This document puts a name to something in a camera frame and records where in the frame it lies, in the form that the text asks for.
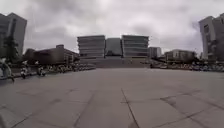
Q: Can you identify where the grey paved plaza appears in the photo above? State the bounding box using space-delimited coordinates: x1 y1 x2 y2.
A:
0 67 224 128

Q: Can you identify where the row of parked vehicles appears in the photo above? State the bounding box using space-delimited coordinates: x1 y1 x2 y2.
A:
149 61 224 73

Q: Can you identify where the large grey gridded-window building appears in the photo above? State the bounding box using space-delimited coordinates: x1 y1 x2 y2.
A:
0 12 28 59

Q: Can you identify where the tall grey building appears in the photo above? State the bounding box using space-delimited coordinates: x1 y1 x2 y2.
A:
198 13 224 63

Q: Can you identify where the low dark building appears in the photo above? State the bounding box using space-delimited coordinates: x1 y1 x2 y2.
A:
22 44 80 66

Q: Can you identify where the small grey building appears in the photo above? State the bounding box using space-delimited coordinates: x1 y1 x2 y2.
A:
148 46 163 60

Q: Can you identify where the wide grey stairway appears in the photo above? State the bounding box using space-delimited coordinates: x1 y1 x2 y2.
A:
79 58 152 69

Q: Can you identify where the row of parked scooters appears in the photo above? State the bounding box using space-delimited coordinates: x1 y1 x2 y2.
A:
0 59 97 83

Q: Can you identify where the low pale building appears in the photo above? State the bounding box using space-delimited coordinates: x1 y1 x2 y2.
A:
164 49 197 64

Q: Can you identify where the dark tree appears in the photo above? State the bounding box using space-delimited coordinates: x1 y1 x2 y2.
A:
2 34 20 64

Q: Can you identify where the twin-block grey building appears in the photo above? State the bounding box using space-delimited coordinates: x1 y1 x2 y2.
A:
76 34 150 60

